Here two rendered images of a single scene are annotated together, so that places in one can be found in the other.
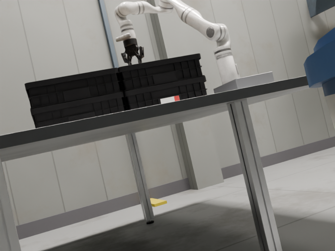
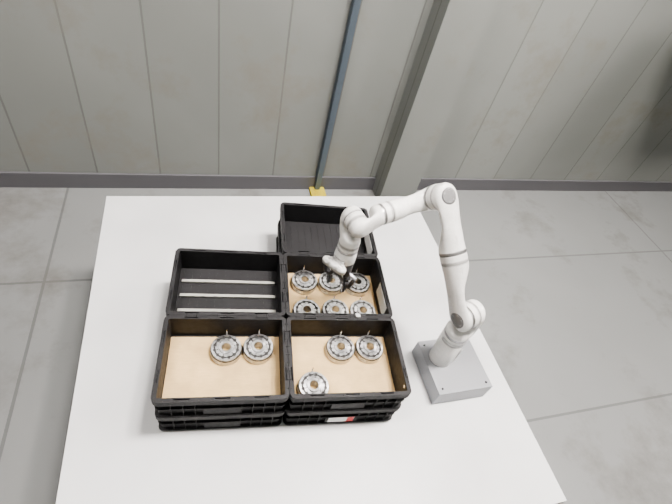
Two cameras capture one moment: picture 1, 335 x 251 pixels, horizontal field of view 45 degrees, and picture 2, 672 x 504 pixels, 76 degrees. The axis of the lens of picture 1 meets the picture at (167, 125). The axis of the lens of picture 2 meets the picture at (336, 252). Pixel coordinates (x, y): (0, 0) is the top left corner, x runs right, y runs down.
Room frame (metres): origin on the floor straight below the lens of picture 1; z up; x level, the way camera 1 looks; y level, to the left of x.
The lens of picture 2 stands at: (1.21, 0.17, 2.20)
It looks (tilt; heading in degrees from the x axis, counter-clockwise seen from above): 46 degrees down; 358
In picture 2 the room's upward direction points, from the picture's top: 16 degrees clockwise
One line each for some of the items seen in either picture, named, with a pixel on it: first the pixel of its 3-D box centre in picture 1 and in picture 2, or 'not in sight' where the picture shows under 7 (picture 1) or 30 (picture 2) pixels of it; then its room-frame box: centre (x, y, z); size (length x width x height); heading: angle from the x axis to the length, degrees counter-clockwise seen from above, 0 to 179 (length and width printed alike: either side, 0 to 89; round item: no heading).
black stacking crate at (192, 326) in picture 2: (74, 94); (224, 364); (1.87, 0.39, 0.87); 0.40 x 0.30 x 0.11; 107
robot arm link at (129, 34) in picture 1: (126, 34); (342, 254); (2.20, 0.11, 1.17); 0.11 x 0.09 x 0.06; 152
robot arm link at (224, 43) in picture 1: (219, 39); (464, 321); (2.18, -0.37, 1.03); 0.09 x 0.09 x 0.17; 42
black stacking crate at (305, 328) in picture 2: (155, 79); (343, 363); (1.99, 0.00, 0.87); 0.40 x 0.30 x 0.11; 107
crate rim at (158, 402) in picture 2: (71, 83); (224, 357); (1.87, 0.39, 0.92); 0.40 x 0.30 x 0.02; 107
